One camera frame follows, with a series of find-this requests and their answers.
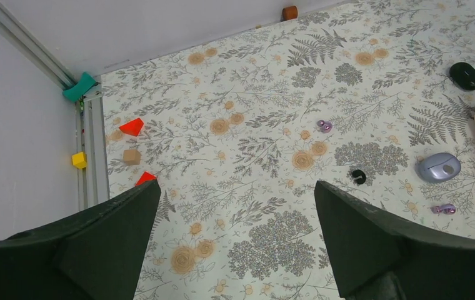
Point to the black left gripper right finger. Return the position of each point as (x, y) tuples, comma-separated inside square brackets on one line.
[(375, 254)]

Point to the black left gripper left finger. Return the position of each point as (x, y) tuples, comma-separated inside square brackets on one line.
[(94, 254)]

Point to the purple earbud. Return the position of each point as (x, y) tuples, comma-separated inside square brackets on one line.
[(444, 209)]

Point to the lavender earbud charging case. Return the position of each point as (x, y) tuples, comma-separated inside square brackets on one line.
[(439, 168)]

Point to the purple earbud one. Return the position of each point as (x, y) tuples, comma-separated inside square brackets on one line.
[(324, 126)]

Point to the black earbud charging case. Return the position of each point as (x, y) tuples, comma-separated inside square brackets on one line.
[(463, 75)]

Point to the black clip earbud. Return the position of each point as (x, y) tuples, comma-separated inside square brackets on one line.
[(359, 177)]

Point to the red block near gripper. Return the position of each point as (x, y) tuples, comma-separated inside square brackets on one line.
[(145, 177)]

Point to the yellow cube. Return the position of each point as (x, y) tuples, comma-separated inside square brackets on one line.
[(79, 160)]

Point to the tan wooden cube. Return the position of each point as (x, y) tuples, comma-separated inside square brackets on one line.
[(131, 157)]

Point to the red wedge block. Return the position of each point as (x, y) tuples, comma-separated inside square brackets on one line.
[(132, 128)]

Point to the floral patterned mat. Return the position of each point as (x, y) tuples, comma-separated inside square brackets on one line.
[(230, 131)]

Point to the teal curved block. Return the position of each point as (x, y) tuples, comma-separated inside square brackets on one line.
[(76, 92)]

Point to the brown wooden cylinder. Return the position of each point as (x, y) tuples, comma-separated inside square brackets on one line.
[(289, 13)]

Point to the aluminium frame rail left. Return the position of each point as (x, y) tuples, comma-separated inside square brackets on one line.
[(89, 126)]

